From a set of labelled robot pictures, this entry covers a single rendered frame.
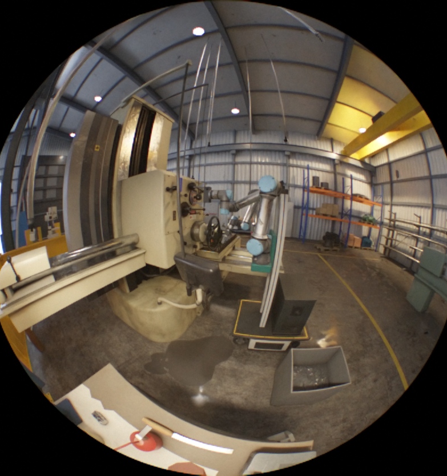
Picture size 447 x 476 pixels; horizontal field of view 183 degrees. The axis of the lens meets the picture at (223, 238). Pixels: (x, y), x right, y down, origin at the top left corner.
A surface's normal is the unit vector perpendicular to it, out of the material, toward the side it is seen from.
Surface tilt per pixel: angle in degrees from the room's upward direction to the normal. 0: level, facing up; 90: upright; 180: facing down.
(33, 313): 90
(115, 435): 0
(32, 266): 90
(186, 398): 0
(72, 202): 90
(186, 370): 0
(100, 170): 90
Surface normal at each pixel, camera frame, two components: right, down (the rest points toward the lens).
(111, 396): 0.04, -0.97
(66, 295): 0.95, 0.11
